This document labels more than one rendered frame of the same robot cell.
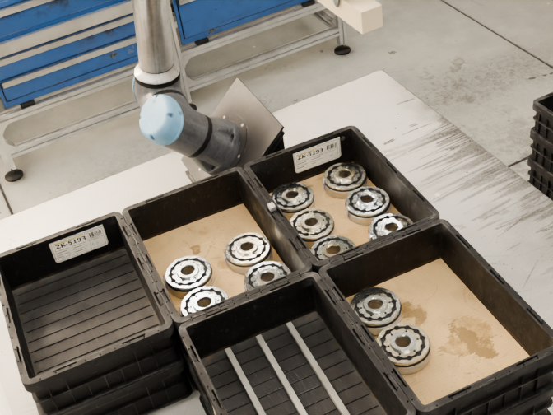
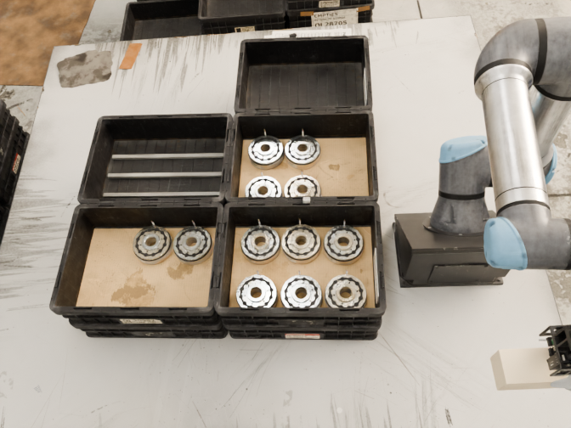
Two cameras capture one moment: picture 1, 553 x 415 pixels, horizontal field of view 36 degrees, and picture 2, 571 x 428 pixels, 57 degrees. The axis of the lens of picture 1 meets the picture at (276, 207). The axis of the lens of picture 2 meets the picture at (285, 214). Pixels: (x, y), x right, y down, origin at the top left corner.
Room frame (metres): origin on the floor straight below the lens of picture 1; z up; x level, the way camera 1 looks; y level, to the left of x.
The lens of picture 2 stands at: (1.66, -0.64, 2.09)
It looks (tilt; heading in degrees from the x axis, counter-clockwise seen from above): 60 degrees down; 117
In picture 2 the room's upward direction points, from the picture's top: 8 degrees counter-clockwise
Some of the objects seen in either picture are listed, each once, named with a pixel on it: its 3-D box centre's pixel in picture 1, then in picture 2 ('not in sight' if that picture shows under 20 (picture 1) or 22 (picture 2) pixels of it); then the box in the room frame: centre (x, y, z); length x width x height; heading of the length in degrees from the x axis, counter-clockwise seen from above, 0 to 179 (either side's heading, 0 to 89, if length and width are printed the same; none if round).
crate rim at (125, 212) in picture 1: (212, 240); (302, 156); (1.34, 0.15, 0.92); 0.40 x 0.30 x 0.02; 18
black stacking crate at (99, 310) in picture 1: (84, 310); (303, 87); (1.25, 0.43, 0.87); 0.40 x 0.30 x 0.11; 18
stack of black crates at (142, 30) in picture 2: not in sight; (169, 37); (0.28, 1.08, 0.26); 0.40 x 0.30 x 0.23; 22
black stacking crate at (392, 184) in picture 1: (338, 210); (301, 264); (1.43, -0.14, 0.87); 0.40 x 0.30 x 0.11; 18
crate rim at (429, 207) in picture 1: (336, 193); (300, 256); (1.43, -0.14, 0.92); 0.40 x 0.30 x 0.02; 18
